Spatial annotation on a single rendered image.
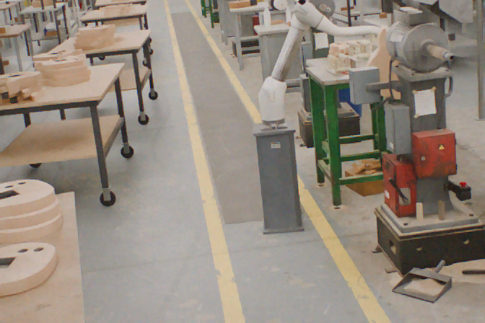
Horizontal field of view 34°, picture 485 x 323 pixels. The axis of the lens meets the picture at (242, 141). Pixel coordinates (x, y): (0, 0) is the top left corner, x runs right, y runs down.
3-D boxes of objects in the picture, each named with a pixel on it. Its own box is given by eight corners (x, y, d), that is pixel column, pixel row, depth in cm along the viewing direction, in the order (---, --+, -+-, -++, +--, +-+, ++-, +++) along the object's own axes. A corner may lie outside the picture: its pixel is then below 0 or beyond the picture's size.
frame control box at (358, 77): (398, 115, 448) (395, 71, 442) (361, 120, 447) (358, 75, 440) (385, 107, 472) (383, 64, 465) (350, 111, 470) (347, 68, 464)
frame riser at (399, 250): (497, 264, 446) (496, 223, 440) (391, 280, 441) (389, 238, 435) (462, 233, 495) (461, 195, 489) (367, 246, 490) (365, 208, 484)
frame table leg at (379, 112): (388, 177, 616) (382, 63, 594) (381, 179, 616) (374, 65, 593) (386, 176, 621) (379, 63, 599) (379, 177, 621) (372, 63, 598)
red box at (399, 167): (417, 215, 447) (414, 153, 438) (395, 218, 446) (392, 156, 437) (403, 201, 472) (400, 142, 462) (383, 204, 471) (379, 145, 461)
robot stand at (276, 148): (263, 234, 527) (252, 133, 509) (263, 220, 553) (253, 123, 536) (304, 231, 525) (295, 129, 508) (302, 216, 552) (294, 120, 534)
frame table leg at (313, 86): (325, 186, 612) (316, 71, 590) (318, 187, 612) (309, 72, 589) (323, 184, 617) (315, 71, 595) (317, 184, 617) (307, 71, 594)
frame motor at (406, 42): (452, 70, 428) (450, 22, 421) (403, 76, 426) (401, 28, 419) (426, 59, 467) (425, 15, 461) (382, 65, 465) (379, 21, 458)
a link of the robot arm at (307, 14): (325, 13, 502) (322, 11, 515) (301, -2, 499) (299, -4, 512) (313, 31, 505) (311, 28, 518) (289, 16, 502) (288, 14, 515)
